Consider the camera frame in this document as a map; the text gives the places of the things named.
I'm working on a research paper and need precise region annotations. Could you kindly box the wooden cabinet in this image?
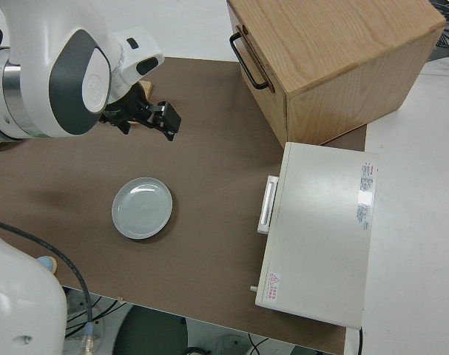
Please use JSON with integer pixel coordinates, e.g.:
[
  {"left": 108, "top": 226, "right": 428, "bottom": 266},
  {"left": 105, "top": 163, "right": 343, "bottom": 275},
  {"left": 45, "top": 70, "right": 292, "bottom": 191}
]
[{"left": 226, "top": 0, "right": 448, "bottom": 146}]

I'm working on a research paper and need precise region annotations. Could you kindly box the white toaster oven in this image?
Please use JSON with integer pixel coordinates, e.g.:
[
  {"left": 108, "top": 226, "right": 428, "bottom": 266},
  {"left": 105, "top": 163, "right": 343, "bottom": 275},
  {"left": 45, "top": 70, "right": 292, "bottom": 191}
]
[{"left": 254, "top": 141, "right": 380, "bottom": 330}]

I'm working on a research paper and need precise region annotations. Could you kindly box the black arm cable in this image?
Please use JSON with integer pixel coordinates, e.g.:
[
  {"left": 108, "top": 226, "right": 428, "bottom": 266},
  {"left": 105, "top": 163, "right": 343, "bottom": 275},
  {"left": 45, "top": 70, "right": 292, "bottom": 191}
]
[{"left": 0, "top": 217, "right": 95, "bottom": 355}]

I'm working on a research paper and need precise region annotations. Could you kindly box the small blue round knob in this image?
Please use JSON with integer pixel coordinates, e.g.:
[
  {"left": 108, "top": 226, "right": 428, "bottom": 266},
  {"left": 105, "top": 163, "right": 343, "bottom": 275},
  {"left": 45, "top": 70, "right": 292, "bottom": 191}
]
[{"left": 37, "top": 256, "right": 58, "bottom": 274}]

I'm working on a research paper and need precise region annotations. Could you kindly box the black cabinet handle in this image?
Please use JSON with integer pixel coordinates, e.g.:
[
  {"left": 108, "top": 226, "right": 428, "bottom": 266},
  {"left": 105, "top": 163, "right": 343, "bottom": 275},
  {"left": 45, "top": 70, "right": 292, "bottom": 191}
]
[{"left": 229, "top": 32, "right": 270, "bottom": 91}]

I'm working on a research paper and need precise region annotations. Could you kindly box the toaster oven door handle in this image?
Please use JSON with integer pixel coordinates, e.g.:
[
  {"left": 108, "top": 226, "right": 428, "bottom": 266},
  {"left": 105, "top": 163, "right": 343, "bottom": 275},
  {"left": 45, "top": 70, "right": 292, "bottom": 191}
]
[{"left": 257, "top": 175, "right": 280, "bottom": 234}]

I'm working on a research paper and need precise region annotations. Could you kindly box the gray plate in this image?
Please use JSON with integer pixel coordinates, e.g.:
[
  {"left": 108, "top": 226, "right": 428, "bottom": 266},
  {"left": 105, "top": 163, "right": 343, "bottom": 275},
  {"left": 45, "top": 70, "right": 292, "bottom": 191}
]
[{"left": 111, "top": 177, "right": 174, "bottom": 240}]

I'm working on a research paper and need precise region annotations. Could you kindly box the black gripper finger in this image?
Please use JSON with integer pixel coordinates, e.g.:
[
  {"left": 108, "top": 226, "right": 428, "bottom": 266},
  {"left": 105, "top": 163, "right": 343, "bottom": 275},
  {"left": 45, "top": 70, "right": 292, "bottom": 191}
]
[
  {"left": 112, "top": 121, "right": 132, "bottom": 137},
  {"left": 148, "top": 101, "right": 183, "bottom": 143}
]

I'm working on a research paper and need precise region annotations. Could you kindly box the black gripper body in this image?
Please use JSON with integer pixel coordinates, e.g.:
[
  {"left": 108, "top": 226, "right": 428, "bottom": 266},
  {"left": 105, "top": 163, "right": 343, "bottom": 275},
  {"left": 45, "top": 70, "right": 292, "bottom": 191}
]
[{"left": 98, "top": 84, "right": 154, "bottom": 126}]

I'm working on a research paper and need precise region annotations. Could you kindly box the dark round floor base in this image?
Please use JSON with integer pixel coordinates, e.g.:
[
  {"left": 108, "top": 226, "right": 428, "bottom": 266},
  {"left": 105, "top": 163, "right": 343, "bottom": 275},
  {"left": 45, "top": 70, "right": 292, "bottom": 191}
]
[{"left": 118, "top": 305, "right": 190, "bottom": 355}]

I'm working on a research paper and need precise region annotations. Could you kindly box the brown table mat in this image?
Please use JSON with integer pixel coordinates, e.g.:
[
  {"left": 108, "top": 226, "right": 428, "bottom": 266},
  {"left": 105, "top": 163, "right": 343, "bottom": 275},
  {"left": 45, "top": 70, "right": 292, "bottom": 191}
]
[{"left": 0, "top": 55, "right": 369, "bottom": 355}]

